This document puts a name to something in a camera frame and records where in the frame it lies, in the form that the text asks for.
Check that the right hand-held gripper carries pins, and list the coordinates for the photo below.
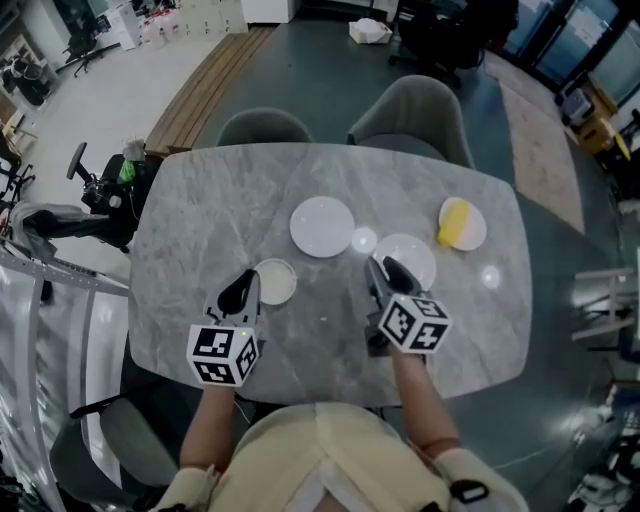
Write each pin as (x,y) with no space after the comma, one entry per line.
(412,325)

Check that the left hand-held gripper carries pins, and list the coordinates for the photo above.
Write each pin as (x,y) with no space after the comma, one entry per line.
(220,350)

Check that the small cream plate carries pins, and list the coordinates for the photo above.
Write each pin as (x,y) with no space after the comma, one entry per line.
(277,282)

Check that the glossy white plate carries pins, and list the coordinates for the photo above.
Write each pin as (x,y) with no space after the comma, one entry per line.
(417,255)

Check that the large white plate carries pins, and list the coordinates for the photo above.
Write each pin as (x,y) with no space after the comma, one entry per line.
(322,227)

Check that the pinkish white plate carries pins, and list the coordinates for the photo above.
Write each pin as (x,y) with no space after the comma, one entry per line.
(475,232)

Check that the person's left forearm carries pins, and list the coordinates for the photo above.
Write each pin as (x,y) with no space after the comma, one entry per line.
(209,430)

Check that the person's right forearm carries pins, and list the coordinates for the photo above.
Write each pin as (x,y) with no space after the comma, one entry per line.
(425,405)

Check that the yellow cloth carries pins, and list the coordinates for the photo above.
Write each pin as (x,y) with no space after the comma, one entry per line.
(454,220)

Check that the grey upholstered chair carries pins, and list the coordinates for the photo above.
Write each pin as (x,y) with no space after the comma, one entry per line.
(262,127)
(130,445)
(415,110)

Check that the black wheeled chair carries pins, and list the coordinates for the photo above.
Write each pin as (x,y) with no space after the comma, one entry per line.
(112,200)

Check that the green bag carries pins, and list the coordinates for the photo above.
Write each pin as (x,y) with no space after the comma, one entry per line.
(127,171)

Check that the person's cream clothing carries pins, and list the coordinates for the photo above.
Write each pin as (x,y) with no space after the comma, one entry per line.
(320,460)

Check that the wooden bench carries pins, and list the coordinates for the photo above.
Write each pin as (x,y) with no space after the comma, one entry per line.
(210,90)

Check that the beige rug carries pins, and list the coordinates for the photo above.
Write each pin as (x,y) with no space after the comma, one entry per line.
(542,155)

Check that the grey jacket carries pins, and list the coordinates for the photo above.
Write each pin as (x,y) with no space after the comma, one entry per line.
(45,220)

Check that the clear plastic sheet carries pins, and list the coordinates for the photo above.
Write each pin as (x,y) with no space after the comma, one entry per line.
(30,360)

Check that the white open box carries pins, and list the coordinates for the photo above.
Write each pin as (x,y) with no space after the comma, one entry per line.
(370,31)

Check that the black office chair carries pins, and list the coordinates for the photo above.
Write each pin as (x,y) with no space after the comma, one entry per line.
(82,45)
(445,35)

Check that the yellow machine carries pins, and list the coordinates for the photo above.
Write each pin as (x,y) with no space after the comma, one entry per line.
(597,132)

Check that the white cabinet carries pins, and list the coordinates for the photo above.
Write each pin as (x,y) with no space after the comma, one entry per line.
(267,10)

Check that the white cardboard box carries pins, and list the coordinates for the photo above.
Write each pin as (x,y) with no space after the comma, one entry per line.
(124,29)

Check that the white frame stool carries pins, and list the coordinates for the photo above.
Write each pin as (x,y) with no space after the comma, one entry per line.
(602,305)

